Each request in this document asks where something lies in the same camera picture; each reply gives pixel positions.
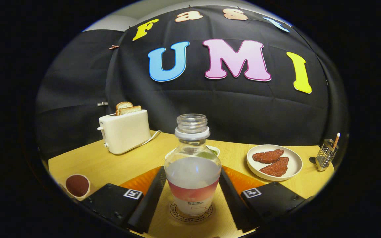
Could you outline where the beige cup wooden handle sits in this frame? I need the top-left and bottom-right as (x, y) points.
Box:
(65, 174), (91, 201)

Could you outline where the white toaster cable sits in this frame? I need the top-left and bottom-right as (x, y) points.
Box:
(138, 130), (162, 149)

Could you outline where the red-brown meat patty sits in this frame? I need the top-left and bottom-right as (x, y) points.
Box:
(259, 157), (289, 177)
(252, 149), (284, 164)

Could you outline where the round cork coaster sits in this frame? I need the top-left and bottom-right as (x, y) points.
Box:
(169, 200), (213, 222)

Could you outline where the black backdrop cloth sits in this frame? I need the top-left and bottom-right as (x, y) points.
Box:
(35, 5), (348, 159)

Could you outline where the clear juice bottle red label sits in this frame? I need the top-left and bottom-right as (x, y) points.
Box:
(164, 114), (222, 217)

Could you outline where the metal wire utensil holder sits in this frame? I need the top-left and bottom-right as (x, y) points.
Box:
(315, 139), (339, 172)

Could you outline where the wooden table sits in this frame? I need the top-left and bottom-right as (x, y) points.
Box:
(48, 130), (335, 238)

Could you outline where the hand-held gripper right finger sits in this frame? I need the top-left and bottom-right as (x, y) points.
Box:
(219, 167), (313, 233)

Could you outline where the white divided condiment dish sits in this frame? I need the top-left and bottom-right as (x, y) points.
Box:
(165, 145), (221, 161)

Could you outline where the cream toaster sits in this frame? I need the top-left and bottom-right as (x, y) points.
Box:
(97, 110), (152, 155)

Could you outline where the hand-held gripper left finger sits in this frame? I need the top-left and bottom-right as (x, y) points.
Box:
(81, 165), (167, 234)

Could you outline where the white round plate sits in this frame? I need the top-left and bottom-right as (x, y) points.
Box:
(246, 144), (303, 181)

